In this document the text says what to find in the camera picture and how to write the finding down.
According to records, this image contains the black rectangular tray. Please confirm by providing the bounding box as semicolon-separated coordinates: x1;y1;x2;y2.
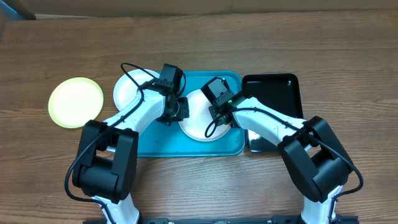
242;73;303;153

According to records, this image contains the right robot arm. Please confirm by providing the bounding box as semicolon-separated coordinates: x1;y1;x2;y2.
205;95;356;223

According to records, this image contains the white plate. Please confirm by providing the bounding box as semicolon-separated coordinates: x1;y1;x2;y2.
113;69;153;111
179;90;230;142

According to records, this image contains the teal plastic tray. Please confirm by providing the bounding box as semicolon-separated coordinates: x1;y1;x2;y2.
137;70;245;157

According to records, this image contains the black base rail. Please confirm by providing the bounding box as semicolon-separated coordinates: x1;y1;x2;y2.
82;215;360;224

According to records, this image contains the light green plate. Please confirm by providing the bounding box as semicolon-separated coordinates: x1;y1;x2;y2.
48;77;104;128

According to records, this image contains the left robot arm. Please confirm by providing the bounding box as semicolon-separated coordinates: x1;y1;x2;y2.
64;77;188;223

